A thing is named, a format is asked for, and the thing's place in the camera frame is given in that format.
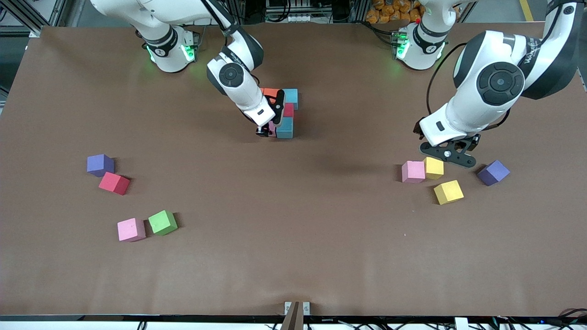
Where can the yellow foam cube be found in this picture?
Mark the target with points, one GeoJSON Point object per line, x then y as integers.
{"type": "Point", "coordinates": [448, 192]}
{"type": "Point", "coordinates": [434, 169]}

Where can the white power strip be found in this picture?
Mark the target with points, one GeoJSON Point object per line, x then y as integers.
{"type": "Point", "coordinates": [300, 18]}

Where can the light blue foam cube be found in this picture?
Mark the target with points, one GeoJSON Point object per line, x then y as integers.
{"type": "Point", "coordinates": [285, 129]}
{"type": "Point", "coordinates": [291, 96]}

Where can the pink foam cube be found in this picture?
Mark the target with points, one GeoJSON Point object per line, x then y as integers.
{"type": "Point", "coordinates": [272, 130]}
{"type": "Point", "coordinates": [130, 229]}
{"type": "Point", "coordinates": [412, 172]}

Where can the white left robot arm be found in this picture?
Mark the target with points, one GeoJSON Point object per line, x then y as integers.
{"type": "Point", "coordinates": [500, 82]}

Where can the crimson red foam cube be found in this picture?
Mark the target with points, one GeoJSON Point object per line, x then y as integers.
{"type": "Point", "coordinates": [113, 183]}
{"type": "Point", "coordinates": [289, 110]}

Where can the small metal bracket plate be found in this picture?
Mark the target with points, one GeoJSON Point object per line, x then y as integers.
{"type": "Point", "coordinates": [306, 308]}

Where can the aluminium frame profile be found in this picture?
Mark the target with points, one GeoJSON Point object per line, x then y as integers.
{"type": "Point", "coordinates": [13, 31]}

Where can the pile of orange objects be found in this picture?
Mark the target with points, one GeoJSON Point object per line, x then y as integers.
{"type": "Point", "coordinates": [380, 13]}

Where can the purple foam cube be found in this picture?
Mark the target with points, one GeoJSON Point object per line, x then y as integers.
{"type": "Point", "coordinates": [494, 173]}
{"type": "Point", "coordinates": [100, 165]}

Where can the orange foam cube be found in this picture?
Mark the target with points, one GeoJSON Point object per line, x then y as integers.
{"type": "Point", "coordinates": [270, 91]}

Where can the green foam cube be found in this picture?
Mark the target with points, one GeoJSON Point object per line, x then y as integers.
{"type": "Point", "coordinates": [163, 222]}

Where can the small white box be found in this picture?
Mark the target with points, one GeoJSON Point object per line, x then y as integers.
{"type": "Point", "coordinates": [461, 323]}

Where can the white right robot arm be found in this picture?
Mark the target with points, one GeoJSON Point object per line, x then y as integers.
{"type": "Point", "coordinates": [231, 75]}

